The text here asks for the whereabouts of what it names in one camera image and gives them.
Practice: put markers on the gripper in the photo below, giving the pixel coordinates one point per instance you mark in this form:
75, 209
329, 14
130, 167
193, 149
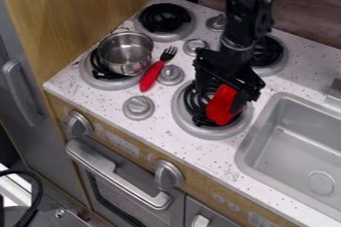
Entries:
226, 66

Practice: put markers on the red toy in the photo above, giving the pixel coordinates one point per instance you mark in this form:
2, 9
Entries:
220, 105

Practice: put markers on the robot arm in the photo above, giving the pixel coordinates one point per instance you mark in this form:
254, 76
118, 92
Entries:
247, 8

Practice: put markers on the toy stove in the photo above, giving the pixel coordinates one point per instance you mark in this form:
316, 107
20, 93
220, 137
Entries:
168, 71

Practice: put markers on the toy sink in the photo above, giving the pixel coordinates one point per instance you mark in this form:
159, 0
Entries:
293, 154

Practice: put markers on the silver pot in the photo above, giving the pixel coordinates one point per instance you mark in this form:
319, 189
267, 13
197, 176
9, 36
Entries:
125, 53

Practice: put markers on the grey toy fridge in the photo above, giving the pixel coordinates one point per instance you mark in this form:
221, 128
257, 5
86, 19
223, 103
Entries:
26, 111

